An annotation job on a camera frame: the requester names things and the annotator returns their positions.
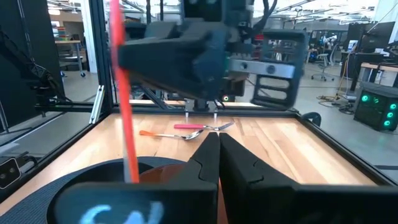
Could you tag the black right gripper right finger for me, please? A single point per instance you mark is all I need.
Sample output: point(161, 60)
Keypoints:
point(280, 202)

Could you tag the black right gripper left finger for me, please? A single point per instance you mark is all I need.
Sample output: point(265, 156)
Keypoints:
point(140, 202)

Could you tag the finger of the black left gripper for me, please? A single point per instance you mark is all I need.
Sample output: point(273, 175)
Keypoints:
point(180, 62)
point(164, 29)

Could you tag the black bowl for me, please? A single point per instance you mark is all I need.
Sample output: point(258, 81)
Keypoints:
point(99, 174)

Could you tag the red drinking straw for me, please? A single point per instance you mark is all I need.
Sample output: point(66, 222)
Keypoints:
point(125, 102)

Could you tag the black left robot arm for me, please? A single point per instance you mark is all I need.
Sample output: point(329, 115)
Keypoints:
point(201, 105)

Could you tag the office chair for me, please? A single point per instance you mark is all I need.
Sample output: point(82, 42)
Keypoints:
point(323, 59)

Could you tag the rolling table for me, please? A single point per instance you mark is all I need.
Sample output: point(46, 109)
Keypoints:
point(66, 42)

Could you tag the black monitor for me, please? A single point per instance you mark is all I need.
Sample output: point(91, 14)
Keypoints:
point(373, 37)

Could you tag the computer tower with green lights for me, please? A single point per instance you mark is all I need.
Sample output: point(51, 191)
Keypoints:
point(373, 109)

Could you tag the wooden desk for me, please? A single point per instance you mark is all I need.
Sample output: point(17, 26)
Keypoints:
point(382, 67)

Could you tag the black partition panel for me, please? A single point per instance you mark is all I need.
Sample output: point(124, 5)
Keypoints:
point(18, 46)

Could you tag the black frame clip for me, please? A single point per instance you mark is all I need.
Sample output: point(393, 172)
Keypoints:
point(314, 116)

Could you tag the black aluminium table frame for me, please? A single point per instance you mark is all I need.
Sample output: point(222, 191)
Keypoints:
point(101, 62)

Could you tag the silver metal bracket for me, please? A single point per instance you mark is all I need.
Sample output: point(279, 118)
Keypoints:
point(97, 104)

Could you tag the silver table-level camera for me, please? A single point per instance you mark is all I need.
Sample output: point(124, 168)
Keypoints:
point(7, 174)

